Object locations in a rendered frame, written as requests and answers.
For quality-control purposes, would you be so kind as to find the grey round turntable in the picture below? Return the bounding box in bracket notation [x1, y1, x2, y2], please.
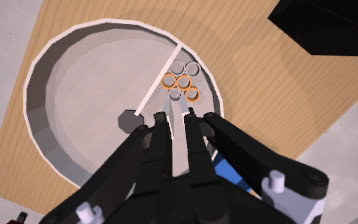
[23, 18, 224, 189]

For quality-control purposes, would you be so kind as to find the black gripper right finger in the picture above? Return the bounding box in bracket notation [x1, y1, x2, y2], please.
[179, 95, 329, 224]

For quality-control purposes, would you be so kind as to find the blue rectangular tray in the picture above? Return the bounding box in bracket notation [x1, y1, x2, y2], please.
[213, 152, 252, 192]

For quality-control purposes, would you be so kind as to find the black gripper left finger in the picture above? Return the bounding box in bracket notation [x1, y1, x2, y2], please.
[39, 98, 174, 224]

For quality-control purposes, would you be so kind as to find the bronze bushing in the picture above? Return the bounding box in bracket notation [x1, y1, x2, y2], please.
[176, 74, 192, 91]
[184, 85, 200, 102]
[161, 72, 176, 89]

